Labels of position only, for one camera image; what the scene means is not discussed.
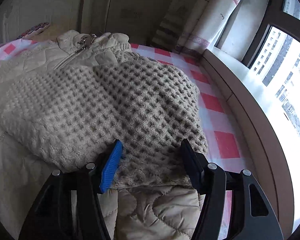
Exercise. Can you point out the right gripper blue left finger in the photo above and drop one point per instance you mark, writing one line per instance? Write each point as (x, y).
(96, 178)

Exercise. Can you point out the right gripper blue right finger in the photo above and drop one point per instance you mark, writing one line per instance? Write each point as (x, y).
(209, 180)

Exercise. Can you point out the beige quilted knit-sleeve jacket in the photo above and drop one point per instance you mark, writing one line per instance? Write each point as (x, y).
(64, 102)

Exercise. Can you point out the red white checkered bed cover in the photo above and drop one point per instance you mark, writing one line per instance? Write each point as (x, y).
(210, 109)

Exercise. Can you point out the dark framed window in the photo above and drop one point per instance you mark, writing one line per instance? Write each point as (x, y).
(264, 36)

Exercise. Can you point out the patterned round cushion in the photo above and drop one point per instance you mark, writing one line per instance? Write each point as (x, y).
(33, 31)

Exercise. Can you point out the patterned window curtain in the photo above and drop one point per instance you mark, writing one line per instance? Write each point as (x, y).
(190, 26)

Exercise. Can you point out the white wooden headboard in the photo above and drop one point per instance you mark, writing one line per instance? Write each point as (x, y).
(17, 16)

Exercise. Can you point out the wall power socket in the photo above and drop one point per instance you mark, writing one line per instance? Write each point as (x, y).
(130, 14)

